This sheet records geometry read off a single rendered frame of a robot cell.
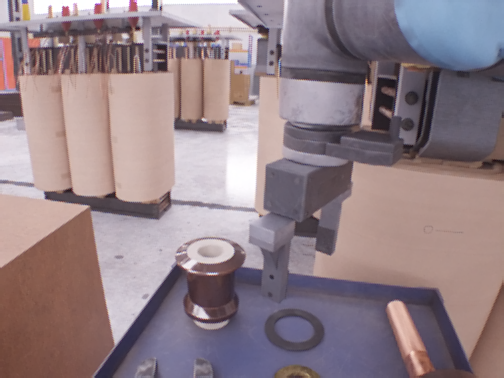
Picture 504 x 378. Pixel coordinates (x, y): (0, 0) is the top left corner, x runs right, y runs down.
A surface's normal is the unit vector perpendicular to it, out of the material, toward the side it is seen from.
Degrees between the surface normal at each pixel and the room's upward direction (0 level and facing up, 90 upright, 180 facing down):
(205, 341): 0
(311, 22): 112
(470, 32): 90
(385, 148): 90
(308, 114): 90
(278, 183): 90
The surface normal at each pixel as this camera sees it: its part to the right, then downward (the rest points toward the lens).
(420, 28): -0.76, 0.62
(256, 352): 0.04, -0.94
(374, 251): -0.57, 0.26
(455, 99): -0.16, 0.33
